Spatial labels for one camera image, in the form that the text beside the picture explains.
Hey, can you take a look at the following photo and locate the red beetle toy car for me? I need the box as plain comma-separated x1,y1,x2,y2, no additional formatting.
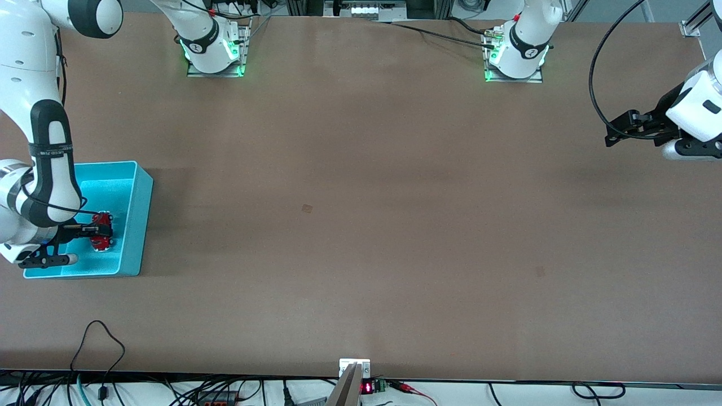
90,210,115,252

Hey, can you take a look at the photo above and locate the blue plastic box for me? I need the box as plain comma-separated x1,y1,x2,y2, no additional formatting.
23,161,154,280

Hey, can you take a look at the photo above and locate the black power strip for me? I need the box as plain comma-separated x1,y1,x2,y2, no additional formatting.
196,389,239,404

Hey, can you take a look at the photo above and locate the background equipment rack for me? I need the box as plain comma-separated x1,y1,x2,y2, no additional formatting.
287,0,455,22

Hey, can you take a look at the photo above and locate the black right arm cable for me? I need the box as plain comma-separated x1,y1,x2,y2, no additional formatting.
20,169,89,217

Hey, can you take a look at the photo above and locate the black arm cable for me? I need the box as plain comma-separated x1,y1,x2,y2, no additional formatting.
20,169,89,217
588,0,680,140

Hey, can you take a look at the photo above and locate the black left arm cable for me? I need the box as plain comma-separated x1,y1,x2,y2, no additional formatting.
588,0,680,140

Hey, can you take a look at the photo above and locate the thin black looped cable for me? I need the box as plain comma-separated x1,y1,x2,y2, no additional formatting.
69,320,126,402

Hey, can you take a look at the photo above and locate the aluminium frame profile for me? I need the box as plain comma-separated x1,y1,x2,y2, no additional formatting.
679,0,716,38

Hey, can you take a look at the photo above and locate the short black table cable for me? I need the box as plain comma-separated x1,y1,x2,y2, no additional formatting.
447,16,497,37

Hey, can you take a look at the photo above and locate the long black table cable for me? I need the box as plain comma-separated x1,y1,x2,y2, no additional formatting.
372,19,498,50

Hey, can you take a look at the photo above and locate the black flat looped cable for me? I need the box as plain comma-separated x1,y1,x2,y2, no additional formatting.
571,382,626,400

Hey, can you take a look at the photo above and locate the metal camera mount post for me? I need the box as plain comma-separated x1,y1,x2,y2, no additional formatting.
326,358,372,406

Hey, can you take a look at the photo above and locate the red wire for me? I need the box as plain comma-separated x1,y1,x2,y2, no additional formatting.
389,381,439,406

